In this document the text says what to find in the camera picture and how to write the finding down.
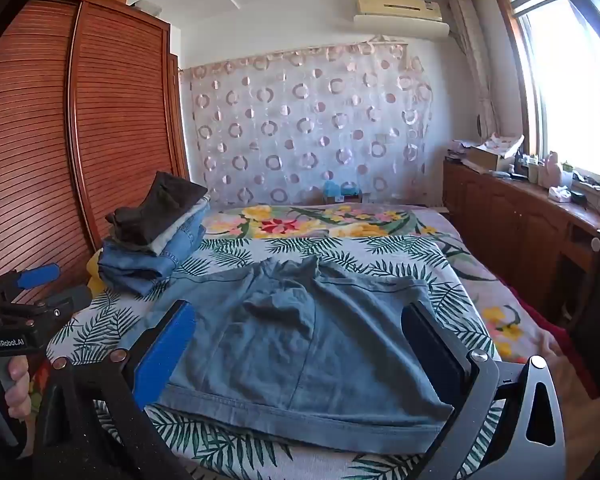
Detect floral blanket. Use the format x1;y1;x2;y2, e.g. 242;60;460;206
200;203;556;363

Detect yellow cloth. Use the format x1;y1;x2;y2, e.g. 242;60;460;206
86;250;107;297

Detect beige window curtain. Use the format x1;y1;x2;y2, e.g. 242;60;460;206
446;0;505;137

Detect white plastic jug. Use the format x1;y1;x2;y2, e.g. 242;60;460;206
539;151;564;188

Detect wall air conditioner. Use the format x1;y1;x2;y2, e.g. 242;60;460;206
353;0;452;39

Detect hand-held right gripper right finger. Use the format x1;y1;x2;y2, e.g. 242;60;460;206
401;302;567;480

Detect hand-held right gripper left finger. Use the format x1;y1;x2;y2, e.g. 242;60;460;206
32;300;198;480

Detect sheer curtain with circles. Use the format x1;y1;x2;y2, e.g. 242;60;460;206
179;35;437;209

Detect blue bag on stool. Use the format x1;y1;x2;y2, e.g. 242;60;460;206
322;180;362;204

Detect open cardboard box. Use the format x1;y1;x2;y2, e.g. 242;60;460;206
466;134;527;172

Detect folded light grey garment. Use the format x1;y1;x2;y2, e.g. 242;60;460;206
149;199;212;257

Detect wooden slatted wardrobe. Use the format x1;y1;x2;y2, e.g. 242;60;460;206
0;0;192;307

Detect window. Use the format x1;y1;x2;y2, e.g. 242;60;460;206
497;0;600;188

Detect low wooden cabinet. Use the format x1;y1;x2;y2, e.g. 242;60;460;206
441;156;600;366

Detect person's left hand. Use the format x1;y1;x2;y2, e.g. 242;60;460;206
0;357;32;443

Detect blue-grey pants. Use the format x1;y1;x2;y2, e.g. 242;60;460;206
152;254;456;453

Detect folded blue jeans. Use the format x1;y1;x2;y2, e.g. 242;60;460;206
97;207;210;297

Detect palm leaf bed sheet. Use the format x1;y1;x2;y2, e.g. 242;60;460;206
45;232;506;480

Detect red cloth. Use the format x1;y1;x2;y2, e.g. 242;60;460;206
507;282;578;356

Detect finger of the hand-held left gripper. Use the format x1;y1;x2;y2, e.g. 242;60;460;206
0;263;62;292
10;285;94;322

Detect folded dark brown pants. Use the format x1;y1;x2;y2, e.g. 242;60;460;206
105;171;210;247

